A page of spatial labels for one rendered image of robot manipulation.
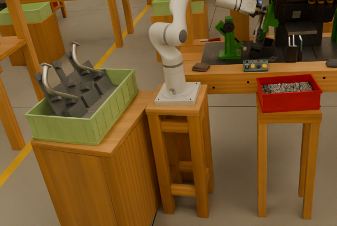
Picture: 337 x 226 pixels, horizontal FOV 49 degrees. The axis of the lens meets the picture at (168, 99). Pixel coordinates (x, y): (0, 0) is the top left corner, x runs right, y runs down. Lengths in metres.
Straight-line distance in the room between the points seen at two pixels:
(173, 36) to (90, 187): 0.98
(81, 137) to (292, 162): 1.71
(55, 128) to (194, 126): 0.77
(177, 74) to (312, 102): 0.76
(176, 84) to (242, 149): 1.22
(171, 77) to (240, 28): 0.94
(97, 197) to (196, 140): 0.67
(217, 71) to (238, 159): 0.94
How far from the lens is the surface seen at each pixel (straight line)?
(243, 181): 2.88
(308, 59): 2.55
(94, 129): 2.00
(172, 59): 2.09
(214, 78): 2.39
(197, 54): 2.73
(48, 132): 2.16
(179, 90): 2.17
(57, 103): 2.20
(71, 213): 2.49
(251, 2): 2.55
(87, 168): 2.14
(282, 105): 2.13
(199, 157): 2.28
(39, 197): 3.13
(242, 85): 2.40
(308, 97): 2.14
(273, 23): 2.51
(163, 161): 2.37
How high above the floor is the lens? 1.92
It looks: 29 degrees down
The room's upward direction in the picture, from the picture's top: 8 degrees counter-clockwise
